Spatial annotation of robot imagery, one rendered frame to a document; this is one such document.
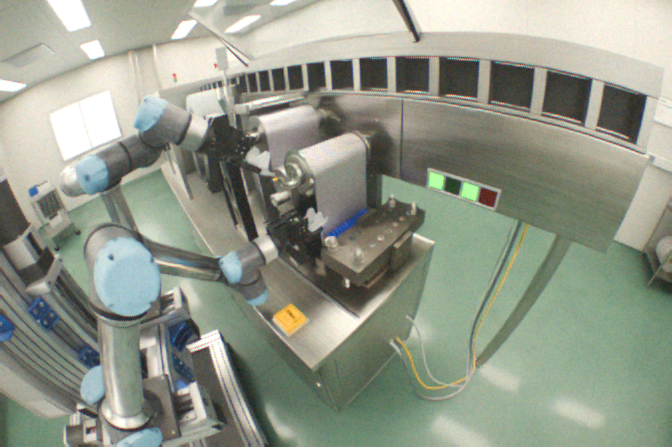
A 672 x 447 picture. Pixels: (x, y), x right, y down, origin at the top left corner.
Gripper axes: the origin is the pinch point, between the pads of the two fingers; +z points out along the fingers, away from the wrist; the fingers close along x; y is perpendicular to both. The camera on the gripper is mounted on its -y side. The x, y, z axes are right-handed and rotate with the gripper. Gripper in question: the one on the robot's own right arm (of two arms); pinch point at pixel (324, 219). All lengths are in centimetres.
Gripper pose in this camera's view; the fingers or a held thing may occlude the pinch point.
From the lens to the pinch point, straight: 79.3
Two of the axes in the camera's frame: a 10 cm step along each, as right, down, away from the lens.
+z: 7.0, -3.9, 5.9
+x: -7.1, -3.0, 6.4
